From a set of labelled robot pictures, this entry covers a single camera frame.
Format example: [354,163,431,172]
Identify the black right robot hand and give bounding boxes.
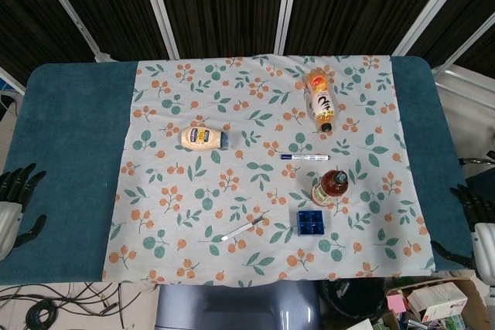
[430,184,495,281]

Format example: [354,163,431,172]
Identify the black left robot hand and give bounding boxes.
[0,163,48,260]

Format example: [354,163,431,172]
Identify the brown tea bottle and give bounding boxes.
[311,169,350,209]

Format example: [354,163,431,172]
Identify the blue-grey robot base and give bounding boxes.
[154,281,323,330]

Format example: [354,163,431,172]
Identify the mayonnaise squeeze bottle blue cap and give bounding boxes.
[180,126,234,151]

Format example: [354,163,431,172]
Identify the orange juice bottle white label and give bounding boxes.
[304,67,336,132]

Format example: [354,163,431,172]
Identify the brown cardboard box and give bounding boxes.
[384,276,489,330]

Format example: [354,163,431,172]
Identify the white carton box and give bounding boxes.
[406,281,469,320]

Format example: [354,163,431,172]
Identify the teal table cover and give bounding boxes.
[0,54,487,284]

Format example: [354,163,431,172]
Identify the pink sticky note pad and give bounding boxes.
[387,294,408,313]

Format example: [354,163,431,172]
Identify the black round bin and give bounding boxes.
[319,277,392,322]

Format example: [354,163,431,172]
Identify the blue ice cube tray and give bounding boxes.
[295,209,325,237]

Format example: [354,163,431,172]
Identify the blue white marker pen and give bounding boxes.
[280,154,332,162]

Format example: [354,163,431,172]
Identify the floral print tablecloth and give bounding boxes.
[101,53,437,287]

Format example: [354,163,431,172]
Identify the black room divider screen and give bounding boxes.
[0,0,495,87]

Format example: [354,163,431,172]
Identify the black floor cables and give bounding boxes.
[0,282,158,330]

